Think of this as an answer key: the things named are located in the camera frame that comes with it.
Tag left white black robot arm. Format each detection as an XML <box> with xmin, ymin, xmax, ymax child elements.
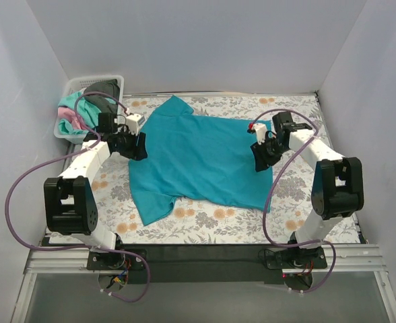
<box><xmin>44</xmin><ymin>113</ymin><xmax>147</xmax><ymax>269</ymax></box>

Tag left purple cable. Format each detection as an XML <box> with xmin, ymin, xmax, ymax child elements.
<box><xmin>4</xmin><ymin>92</ymin><xmax>152</xmax><ymax>302</ymax></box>

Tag dark grey shirt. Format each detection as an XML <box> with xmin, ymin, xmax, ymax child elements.
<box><xmin>84</xmin><ymin>79</ymin><xmax>120</xmax><ymax>113</ymax></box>

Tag floral patterned table mat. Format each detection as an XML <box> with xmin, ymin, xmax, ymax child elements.
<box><xmin>48</xmin><ymin>95</ymin><xmax>360</xmax><ymax>245</ymax></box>

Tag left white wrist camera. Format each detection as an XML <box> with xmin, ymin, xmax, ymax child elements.
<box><xmin>125</xmin><ymin>114</ymin><xmax>145</xmax><ymax>135</ymax></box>

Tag purple cable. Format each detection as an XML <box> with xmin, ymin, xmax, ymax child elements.
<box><xmin>4</xmin><ymin>92</ymin><xmax>152</xmax><ymax>302</ymax></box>
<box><xmin>262</xmin><ymin>108</ymin><xmax>337</xmax><ymax>293</ymax></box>

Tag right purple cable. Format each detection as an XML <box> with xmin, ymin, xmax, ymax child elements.
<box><xmin>262</xmin><ymin>108</ymin><xmax>337</xmax><ymax>293</ymax></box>

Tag teal t shirt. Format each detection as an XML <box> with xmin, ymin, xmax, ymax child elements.
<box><xmin>129</xmin><ymin>96</ymin><xmax>273</xmax><ymax>225</ymax></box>

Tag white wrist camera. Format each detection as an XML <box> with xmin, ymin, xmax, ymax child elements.
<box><xmin>247</xmin><ymin>122</ymin><xmax>268</xmax><ymax>145</ymax></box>
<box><xmin>125</xmin><ymin>114</ymin><xmax>145</xmax><ymax>135</ymax></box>

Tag aluminium frame rail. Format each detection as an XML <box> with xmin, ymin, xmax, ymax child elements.
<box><xmin>25</xmin><ymin>244</ymin><xmax>388</xmax><ymax>273</ymax></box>

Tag pink shirt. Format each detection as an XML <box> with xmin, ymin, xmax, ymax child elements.
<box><xmin>57</xmin><ymin>106</ymin><xmax>84</xmax><ymax>133</ymax></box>

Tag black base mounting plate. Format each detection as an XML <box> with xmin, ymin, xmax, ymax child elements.
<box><xmin>86</xmin><ymin>244</ymin><xmax>327</xmax><ymax>285</ymax></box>

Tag mint green shirt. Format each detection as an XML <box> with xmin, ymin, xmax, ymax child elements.
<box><xmin>57</xmin><ymin>91</ymin><xmax>101</xmax><ymax>135</ymax></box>

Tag white plastic laundry basket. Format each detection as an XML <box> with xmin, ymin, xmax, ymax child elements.
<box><xmin>54</xmin><ymin>75</ymin><xmax>125</xmax><ymax>145</ymax></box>

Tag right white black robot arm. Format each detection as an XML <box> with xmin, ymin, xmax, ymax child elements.
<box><xmin>248</xmin><ymin>108</ymin><xmax>364</xmax><ymax>271</ymax></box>

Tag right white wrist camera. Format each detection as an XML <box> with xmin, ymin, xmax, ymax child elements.
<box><xmin>247</xmin><ymin>122</ymin><xmax>268</xmax><ymax>145</ymax></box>

